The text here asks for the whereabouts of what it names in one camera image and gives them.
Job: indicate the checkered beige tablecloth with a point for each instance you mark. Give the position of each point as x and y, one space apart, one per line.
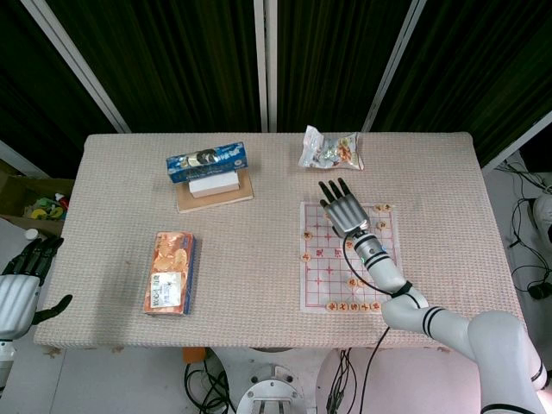
280 241

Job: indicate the cardboard box with toys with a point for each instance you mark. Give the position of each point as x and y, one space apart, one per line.
39 202

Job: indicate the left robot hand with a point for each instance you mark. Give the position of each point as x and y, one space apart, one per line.
21 280

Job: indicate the orange object under table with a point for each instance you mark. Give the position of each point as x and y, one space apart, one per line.
194 354

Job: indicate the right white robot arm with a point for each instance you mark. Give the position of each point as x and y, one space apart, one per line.
435 319

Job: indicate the blue cookie box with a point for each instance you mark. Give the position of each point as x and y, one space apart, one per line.
208 162

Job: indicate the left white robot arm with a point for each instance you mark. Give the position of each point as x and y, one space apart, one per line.
5 360

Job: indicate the wooden board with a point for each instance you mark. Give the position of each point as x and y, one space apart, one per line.
215 197

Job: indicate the white small box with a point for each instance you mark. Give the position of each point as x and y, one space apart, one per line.
214 186

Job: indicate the clear snack bag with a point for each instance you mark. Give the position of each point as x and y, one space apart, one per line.
330 149

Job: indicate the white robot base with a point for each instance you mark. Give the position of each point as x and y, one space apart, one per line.
271 390

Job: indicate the paper chinese chess board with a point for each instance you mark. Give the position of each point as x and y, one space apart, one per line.
350 257

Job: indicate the white bottle cap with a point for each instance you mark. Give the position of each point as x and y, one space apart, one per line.
31 234

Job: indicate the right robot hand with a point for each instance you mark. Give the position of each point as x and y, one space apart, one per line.
346 214

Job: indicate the orange cookie box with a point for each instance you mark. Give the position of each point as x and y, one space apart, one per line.
172 274

